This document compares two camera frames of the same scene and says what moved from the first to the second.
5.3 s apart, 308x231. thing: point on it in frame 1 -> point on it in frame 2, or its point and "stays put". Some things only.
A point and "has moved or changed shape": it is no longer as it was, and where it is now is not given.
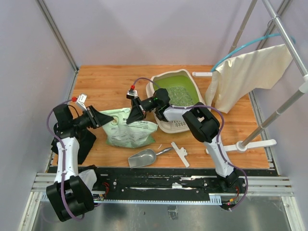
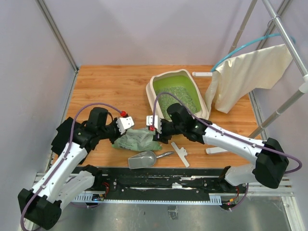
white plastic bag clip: x=181 y=152 stays put
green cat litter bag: x=119 y=133 has moved or changed shape
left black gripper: x=96 y=118 -> x=118 y=134
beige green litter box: x=182 y=92 stays put
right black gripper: x=137 y=113 -> x=162 y=137
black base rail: x=168 y=184 stays put
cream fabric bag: x=235 y=78 stays put
